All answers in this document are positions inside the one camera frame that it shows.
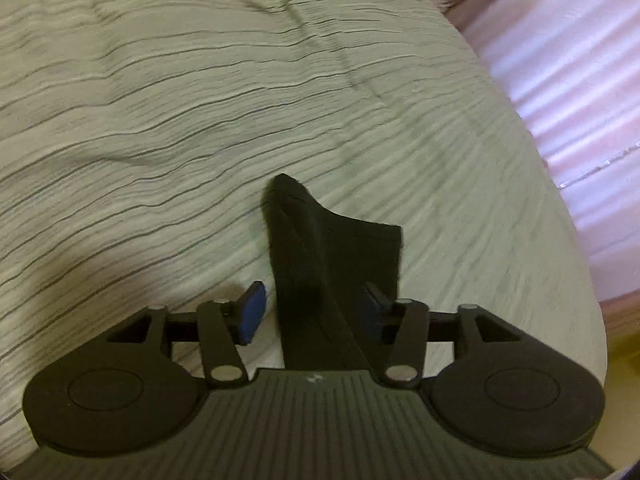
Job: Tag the pink window curtain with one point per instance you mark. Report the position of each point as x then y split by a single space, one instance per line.
571 70

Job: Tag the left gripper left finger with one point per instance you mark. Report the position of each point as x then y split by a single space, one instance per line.
223 326

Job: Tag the striped grey bed cover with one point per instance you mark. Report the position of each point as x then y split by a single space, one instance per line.
137 137

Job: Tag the black pants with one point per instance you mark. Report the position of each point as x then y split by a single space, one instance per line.
322 264

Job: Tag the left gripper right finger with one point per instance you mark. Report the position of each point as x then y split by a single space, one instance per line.
398 330

